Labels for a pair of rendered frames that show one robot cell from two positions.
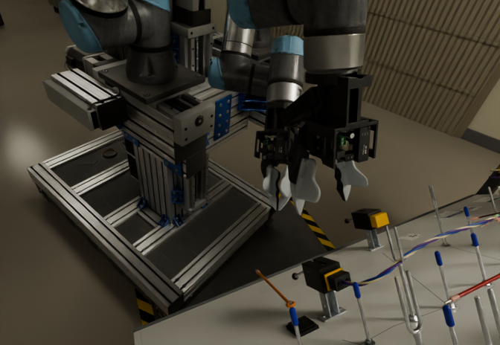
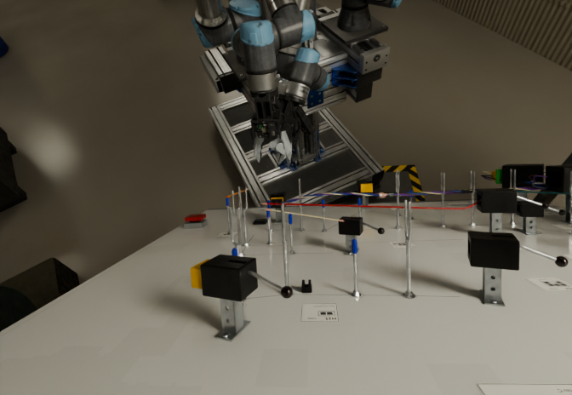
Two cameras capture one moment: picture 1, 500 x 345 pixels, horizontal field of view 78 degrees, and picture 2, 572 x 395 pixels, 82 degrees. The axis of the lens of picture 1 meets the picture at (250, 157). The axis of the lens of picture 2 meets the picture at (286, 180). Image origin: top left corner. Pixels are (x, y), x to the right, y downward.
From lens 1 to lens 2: 0.66 m
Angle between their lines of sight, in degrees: 30
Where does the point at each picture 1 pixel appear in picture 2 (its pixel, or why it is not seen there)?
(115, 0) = (216, 18)
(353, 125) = (261, 119)
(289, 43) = (301, 54)
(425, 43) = not seen: outside the picture
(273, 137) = not seen: hidden behind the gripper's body
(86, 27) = (202, 35)
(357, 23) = (260, 70)
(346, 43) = (255, 79)
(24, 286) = (196, 186)
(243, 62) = (289, 60)
